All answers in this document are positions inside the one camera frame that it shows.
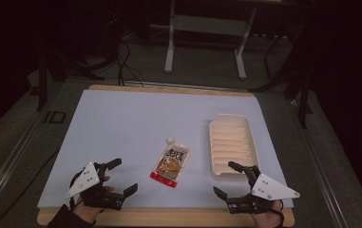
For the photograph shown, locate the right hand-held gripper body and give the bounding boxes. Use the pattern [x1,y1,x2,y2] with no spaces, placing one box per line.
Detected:
[226,164,301,215]

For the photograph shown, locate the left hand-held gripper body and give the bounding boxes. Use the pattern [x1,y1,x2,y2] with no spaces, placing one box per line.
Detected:
[66,161,127,211]

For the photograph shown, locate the white ribbed plastic tray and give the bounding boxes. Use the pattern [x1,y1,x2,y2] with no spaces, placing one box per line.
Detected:
[208,113,261,182]

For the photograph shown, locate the spouted sauce pouch red base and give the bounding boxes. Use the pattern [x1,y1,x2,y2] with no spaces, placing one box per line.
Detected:
[149,137,191,189]

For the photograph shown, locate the person's right hand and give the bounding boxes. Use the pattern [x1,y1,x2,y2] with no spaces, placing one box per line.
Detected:
[249,199,286,228]

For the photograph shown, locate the person's left hand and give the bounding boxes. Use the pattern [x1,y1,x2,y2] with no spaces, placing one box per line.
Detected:
[72,175,116,224]

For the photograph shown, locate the pale blue table mat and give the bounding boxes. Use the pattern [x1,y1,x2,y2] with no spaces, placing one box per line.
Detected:
[37,88,295,210]

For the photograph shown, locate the black stand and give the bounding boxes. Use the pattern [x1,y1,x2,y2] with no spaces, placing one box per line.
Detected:
[249,28,316,130]
[35,50,106,112]

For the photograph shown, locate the white metal stand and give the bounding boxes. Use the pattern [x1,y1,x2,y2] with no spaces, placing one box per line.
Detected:
[163,0,258,81]

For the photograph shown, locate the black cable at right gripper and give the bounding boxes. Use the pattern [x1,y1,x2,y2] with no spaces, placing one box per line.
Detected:
[262,199,286,228]

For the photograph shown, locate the metal floor rail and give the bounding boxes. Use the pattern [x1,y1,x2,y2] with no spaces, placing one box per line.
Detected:
[289,99,351,228]
[0,108,45,212]

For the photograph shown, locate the black floor cables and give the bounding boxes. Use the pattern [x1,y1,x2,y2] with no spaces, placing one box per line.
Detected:
[114,40,145,87]

